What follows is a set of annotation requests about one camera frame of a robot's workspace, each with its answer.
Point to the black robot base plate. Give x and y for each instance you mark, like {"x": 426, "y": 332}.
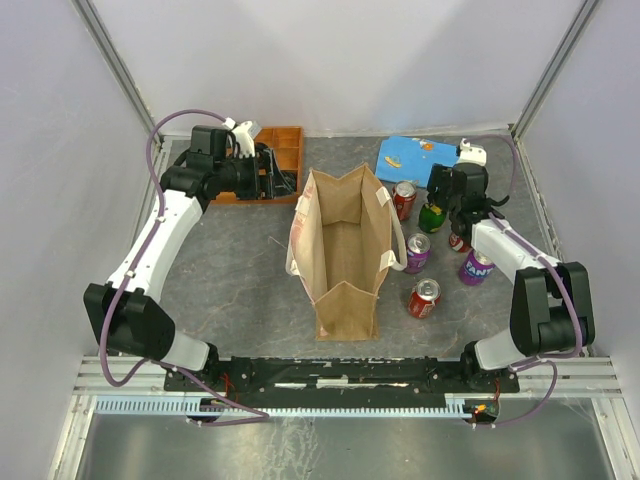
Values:
{"x": 335, "y": 383}

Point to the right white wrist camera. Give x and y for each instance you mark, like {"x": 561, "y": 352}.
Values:
{"x": 471, "y": 153}

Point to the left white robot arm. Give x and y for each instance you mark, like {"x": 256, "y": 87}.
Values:
{"x": 124, "y": 312}

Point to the orange compartment tray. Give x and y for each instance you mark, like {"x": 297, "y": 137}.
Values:
{"x": 288, "y": 145}

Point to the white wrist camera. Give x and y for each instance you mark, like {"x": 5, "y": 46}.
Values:
{"x": 244, "y": 134}
{"x": 471, "y": 153}

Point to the purple Fanta can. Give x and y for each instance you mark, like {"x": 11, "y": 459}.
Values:
{"x": 475, "y": 268}

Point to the left aluminium frame post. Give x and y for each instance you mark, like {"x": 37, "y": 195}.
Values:
{"x": 96, "y": 27}

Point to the purple soda can left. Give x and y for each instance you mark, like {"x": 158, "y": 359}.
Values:
{"x": 418, "y": 248}

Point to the blue patterned cloth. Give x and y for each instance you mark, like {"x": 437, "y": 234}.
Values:
{"x": 411, "y": 159}

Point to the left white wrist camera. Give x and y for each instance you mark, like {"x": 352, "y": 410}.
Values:
{"x": 244, "y": 134}

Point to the green glass bottle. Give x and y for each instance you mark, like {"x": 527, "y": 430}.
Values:
{"x": 431, "y": 218}

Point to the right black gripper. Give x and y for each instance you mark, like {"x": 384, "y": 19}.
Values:
{"x": 440, "y": 178}

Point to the red cola can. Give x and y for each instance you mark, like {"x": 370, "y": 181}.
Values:
{"x": 424, "y": 298}
{"x": 404, "y": 194}
{"x": 457, "y": 244}

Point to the red cola can front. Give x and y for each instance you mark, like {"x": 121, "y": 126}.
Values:
{"x": 424, "y": 298}

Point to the brown canvas tote bag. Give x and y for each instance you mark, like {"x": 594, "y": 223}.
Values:
{"x": 344, "y": 239}

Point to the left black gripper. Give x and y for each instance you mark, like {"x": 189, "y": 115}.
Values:
{"x": 270, "y": 185}

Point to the black rolled sock right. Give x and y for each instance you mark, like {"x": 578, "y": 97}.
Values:
{"x": 290, "y": 181}

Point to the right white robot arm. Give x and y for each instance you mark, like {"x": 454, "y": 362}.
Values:
{"x": 551, "y": 314}

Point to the aluminium frame post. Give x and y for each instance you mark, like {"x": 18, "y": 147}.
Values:
{"x": 578, "y": 25}
{"x": 96, "y": 27}

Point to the right aluminium frame post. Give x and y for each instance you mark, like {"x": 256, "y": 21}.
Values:
{"x": 578, "y": 25}

